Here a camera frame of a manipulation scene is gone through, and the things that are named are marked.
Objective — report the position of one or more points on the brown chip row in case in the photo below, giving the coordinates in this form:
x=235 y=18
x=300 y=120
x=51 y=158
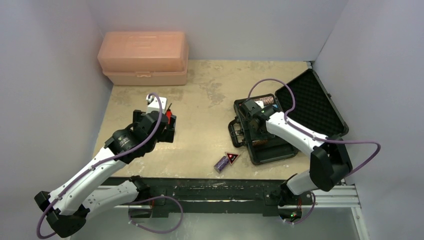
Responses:
x=267 y=100

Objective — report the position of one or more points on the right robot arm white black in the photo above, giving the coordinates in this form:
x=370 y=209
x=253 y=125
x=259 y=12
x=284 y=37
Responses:
x=329 y=161

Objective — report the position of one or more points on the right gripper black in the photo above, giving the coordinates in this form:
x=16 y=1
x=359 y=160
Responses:
x=247 y=133

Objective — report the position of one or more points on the all-in triangle button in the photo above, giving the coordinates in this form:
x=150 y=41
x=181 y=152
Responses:
x=232 y=157

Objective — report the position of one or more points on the red black utility knife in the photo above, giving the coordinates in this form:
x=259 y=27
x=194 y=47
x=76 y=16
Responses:
x=170 y=116

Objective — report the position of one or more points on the pink plastic storage box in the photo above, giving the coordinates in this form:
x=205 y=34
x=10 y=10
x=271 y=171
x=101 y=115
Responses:
x=145 y=58

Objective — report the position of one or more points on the purple poker chip stack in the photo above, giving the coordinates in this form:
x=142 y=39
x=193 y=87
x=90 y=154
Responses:
x=221 y=164

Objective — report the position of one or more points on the aluminium frame rail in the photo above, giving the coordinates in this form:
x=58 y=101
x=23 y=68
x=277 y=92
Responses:
x=337 y=215

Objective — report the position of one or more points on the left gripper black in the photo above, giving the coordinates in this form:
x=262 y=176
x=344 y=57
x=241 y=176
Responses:
x=166 y=135

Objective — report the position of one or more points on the black poker set case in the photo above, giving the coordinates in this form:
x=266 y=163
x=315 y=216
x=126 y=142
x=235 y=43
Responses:
x=314 y=109

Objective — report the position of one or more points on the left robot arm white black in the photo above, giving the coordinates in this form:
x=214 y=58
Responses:
x=67 y=208

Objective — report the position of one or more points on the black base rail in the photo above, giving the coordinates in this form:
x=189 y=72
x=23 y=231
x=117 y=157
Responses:
x=218 y=196

